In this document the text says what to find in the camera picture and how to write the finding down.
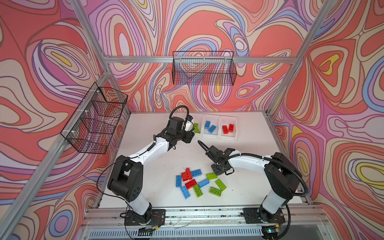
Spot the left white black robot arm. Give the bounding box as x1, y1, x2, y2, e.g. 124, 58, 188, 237
107, 105, 195, 225

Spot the middle white plastic bin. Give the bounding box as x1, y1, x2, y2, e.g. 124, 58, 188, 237
202, 115, 221, 139

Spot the left white plastic bin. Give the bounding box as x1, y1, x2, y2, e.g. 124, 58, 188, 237
185, 113, 204, 137

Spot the green lego right diagonal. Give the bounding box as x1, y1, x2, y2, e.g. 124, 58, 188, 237
215, 179, 227, 191

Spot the white plastic bin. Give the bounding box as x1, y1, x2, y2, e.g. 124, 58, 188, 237
185, 113, 204, 137
202, 115, 221, 139
219, 116, 238, 141

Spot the left black wire basket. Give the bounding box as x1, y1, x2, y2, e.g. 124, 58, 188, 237
61, 83, 128, 155

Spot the right white plastic bin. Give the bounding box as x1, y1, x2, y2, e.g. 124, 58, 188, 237
219, 116, 238, 141

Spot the black wire basket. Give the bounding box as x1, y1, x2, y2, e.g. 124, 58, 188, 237
172, 50, 238, 86
61, 83, 128, 155

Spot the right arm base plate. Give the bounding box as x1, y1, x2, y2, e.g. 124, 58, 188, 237
241, 208, 286, 225

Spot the aluminium front rail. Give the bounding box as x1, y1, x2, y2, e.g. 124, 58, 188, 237
82, 204, 330, 228

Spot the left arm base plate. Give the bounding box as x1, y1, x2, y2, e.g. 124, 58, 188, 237
121, 209, 166, 227

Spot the back black wire basket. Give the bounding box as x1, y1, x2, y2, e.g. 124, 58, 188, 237
172, 50, 238, 86

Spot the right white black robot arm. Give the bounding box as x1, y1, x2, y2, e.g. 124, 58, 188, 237
201, 143, 309, 224

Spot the white vented cable duct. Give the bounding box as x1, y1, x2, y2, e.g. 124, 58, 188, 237
84, 226, 263, 240

